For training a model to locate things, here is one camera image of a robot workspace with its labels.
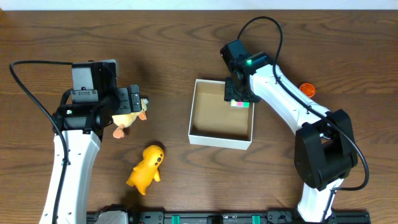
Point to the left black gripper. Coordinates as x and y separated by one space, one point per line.
134 98

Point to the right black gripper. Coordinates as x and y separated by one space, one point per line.
229 93

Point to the colourful puzzle cube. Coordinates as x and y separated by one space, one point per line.
239 104

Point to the plush yellow duck toy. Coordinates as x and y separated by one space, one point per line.
124 121

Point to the orange round spinner toy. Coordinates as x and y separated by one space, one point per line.
308 89

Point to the orange rubber penguin toy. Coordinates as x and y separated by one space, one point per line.
147 169

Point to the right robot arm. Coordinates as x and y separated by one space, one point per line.
322 156

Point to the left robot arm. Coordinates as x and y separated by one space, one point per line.
76 148

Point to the white cardboard box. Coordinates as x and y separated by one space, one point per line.
213 122

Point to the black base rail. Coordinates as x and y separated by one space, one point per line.
119 214

